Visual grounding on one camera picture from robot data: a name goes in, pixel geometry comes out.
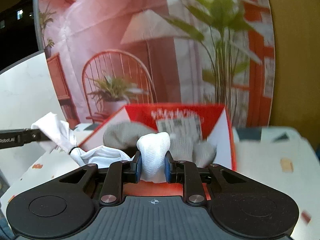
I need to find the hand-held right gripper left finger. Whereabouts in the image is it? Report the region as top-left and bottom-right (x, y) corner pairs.
(57, 151), (142, 205)

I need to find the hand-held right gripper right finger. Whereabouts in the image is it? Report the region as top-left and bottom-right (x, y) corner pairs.
(164, 151), (251, 206)

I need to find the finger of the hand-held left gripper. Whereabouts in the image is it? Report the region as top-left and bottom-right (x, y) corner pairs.
(23, 128), (49, 144)

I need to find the white cloth with black band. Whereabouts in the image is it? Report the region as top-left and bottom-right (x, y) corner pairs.
(31, 112), (132, 168)

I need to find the white sock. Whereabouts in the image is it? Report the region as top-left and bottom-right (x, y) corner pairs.
(136, 131), (172, 183)

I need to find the grey sock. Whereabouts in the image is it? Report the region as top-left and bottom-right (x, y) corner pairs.
(170, 132), (218, 168)
(102, 121), (158, 153)

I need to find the red strawberry print cardboard box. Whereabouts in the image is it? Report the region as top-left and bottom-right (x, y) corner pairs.
(77, 102), (238, 197)

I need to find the white marble board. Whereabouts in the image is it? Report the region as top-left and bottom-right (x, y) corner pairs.
(0, 50), (66, 188)

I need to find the printed cartoon table mat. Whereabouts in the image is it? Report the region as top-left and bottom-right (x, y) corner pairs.
(0, 123), (320, 240)

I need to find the printed room scene backdrop cloth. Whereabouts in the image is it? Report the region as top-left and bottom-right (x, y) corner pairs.
(37, 0), (276, 130)

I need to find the brown wooden panel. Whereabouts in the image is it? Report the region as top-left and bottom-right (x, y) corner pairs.
(265, 0), (320, 142)

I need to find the grey window frame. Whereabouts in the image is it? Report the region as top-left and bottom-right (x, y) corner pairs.
(32, 0), (47, 53)

